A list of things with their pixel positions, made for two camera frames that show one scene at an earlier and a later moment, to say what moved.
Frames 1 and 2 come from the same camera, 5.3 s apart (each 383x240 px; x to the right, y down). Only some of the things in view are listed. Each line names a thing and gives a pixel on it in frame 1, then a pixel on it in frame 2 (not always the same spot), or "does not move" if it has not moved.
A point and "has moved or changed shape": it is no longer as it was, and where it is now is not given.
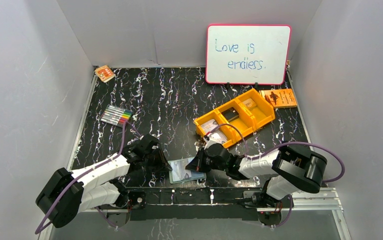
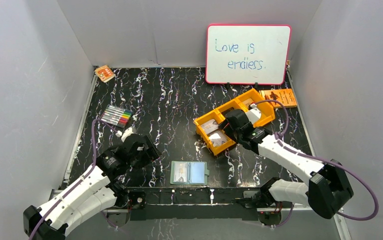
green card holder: x=179 y=173 has moved or changed shape
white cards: x=214 y=131 does not move
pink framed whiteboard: x=250 y=54 does not move
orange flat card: x=280 y=98 does not move
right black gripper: x=197 y=164 to x=227 y=127
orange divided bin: x=239 y=117 does not move
